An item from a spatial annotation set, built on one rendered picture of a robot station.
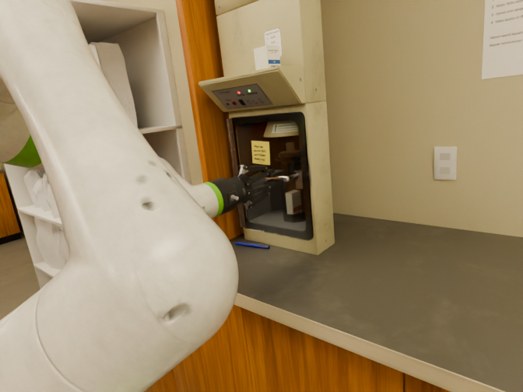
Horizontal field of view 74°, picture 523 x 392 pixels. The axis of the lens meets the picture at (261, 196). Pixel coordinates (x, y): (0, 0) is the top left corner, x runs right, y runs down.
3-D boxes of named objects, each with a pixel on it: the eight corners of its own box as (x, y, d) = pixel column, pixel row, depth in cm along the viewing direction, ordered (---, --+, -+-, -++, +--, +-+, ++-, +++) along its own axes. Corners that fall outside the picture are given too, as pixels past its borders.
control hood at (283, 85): (227, 111, 120) (223, 81, 117) (307, 103, 99) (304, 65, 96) (201, 114, 111) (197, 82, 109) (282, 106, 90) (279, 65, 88)
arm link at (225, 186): (194, 180, 91) (199, 214, 94) (225, 183, 84) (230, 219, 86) (212, 176, 96) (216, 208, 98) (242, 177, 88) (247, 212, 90)
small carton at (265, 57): (268, 71, 101) (265, 49, 99) (281, 68, 97) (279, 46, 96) (255, 71, 98) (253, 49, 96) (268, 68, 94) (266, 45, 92)
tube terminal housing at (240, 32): (283, 218, 149) (265, 23, 130) (353, 229, 128) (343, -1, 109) (243, 239, 131) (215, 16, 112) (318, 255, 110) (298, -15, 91)
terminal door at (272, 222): (243, 227, 129) (229, 117, 119) (314, 240, 110) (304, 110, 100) (242, 228, 129) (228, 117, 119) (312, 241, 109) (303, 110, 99)
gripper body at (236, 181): (239, 210, 92) (261, 201, 98) (235, 179, 90) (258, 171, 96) (219, 207, 97) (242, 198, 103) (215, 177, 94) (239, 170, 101)
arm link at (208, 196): (174, 248, 80) (184, 212, 74) (144, 214, 85) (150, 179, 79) (219, 228, 90) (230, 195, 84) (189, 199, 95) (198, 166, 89)
